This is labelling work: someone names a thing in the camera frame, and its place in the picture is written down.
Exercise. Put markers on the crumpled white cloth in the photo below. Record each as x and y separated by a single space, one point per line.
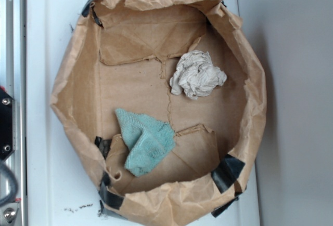
196 76

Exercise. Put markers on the blue terry cloth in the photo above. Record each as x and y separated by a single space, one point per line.
149 141

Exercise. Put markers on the brown paper bag bin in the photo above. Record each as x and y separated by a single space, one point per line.
122 54

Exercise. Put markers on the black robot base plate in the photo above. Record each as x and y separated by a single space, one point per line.
6 126

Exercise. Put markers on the silver aluminium rail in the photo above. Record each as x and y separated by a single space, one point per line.
13 174

